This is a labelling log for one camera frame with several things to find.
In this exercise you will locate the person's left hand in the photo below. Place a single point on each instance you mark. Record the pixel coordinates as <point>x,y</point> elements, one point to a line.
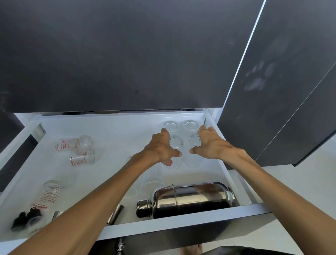
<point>157,148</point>

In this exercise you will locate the person's right hand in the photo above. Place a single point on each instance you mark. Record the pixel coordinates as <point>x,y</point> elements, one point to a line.
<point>214,147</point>

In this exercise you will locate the person's left thumb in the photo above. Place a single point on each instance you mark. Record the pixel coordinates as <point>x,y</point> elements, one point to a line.
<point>167,162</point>

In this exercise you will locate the person's right thumb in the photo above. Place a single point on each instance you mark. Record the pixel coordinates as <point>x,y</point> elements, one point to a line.
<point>197,150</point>

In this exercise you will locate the clear drinking glass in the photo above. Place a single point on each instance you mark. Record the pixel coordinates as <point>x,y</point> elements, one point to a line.
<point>190,125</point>
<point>193,159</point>
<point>176,143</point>
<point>171,125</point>
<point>152,182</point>

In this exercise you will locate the person's left forearm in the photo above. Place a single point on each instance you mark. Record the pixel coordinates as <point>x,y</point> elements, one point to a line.
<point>86,207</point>

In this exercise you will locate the person's right forearm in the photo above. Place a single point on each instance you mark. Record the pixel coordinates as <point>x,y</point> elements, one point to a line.
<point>283,194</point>

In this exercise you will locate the steel cocktail shaker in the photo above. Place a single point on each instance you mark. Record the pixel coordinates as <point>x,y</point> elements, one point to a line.
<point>189,199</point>

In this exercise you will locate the white drawer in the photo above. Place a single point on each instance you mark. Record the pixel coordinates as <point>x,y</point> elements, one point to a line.
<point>112,131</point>

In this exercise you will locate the steel jigger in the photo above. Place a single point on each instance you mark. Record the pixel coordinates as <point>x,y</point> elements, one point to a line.
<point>116,215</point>

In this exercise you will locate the small plain clear glass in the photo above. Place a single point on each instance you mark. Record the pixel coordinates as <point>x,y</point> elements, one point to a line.
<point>86,141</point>

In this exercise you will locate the red-marked glass measuring cup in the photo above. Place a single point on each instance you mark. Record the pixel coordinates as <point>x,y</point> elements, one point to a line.
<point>48,195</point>
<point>81,159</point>
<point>64,145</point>

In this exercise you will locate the metal knob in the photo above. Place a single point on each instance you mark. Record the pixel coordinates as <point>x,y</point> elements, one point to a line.
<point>120,247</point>

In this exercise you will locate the black narrow cabinet door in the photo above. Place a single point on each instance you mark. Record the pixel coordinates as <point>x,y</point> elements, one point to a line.
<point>309,131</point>

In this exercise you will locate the black cabinet front panel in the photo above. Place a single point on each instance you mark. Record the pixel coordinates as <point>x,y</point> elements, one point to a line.
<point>118,52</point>

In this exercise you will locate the small steel bar tool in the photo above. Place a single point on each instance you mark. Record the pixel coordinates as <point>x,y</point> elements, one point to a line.
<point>56,214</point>

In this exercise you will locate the black dropper bottle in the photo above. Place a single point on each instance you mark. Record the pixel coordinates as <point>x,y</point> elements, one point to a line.
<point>19,222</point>
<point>34,215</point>

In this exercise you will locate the metal drawer bracket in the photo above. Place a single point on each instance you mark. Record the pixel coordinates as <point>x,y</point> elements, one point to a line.
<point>39,130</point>
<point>206,123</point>

